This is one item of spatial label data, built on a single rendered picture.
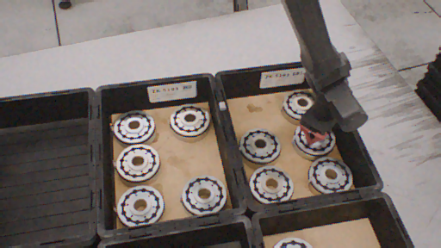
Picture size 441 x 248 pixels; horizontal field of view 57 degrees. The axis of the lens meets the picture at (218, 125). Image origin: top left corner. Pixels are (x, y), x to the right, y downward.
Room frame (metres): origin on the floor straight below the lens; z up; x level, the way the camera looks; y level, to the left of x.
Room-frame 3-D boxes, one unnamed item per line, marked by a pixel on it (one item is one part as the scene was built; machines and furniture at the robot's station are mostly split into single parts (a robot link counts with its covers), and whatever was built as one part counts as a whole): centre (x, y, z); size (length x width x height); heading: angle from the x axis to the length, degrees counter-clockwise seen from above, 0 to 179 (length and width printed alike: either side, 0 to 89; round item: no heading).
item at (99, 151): (0.50, 0.12, 0.92); 0.40 x 0.30 x 0.02; 13
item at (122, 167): (0.49, 0.19, 0.86); 0.10 x 0.10 x 0.01
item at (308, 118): (0.59, -0.24, 0.98); 0.10 x 0.07 x 0.07; 142
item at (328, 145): (0.59, -0.24, 0.86); 0.10 x 0.10 x 0.01
